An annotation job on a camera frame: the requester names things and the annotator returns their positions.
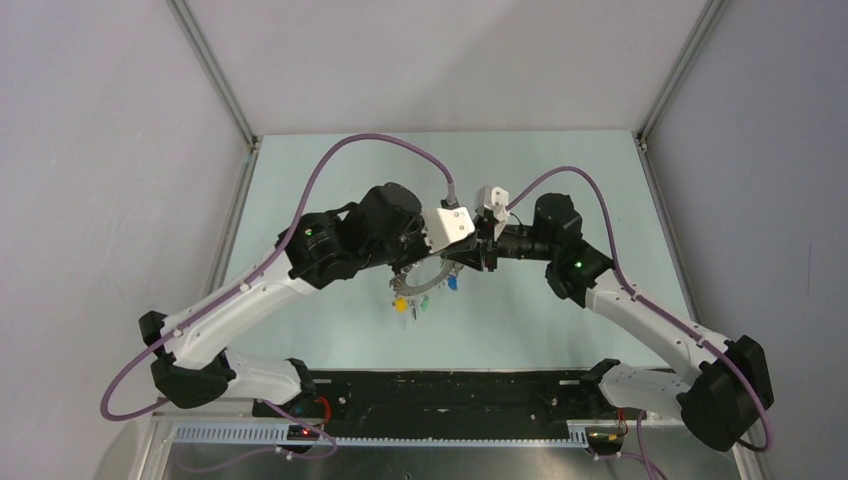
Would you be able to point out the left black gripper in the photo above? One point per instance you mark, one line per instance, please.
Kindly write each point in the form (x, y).
(422, 250)

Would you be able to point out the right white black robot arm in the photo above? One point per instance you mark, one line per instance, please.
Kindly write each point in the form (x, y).
(717, 387)

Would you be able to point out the right aluminium frame post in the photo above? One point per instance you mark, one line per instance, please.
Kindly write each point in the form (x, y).
(696, 41)

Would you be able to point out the aluminium frame post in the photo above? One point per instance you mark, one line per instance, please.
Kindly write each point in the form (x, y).
(208, 62)
(696, 41)

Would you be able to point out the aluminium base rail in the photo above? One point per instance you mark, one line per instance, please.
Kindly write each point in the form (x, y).
(227, 410)

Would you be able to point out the grey slotted cable duct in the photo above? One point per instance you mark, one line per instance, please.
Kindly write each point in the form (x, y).
(284, 435)

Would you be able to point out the left aluminium frame post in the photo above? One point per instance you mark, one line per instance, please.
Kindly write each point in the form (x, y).
(208, 62)

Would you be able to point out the left small circuit board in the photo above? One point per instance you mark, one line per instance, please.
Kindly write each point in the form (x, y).
(305, 433)

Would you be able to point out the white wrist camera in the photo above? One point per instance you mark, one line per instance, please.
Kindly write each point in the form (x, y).
(443, 227)
(491, 209)

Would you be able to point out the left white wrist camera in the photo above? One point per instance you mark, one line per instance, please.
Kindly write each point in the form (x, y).
(443, 227)

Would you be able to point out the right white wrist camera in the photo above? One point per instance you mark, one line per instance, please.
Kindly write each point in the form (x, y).
(491, 209)

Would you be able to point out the right small circuit board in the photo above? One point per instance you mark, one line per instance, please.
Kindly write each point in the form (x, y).
(604, 437)

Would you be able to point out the small circuit board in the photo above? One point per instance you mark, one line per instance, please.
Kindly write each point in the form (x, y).
(305, 433)
(604, 437)

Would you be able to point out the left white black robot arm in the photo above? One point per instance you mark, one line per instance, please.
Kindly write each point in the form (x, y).
(194, 364)

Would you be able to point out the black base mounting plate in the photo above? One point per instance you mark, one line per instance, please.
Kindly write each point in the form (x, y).
(456, 405)

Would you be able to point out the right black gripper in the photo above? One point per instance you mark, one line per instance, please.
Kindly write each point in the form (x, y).
(489, 246)

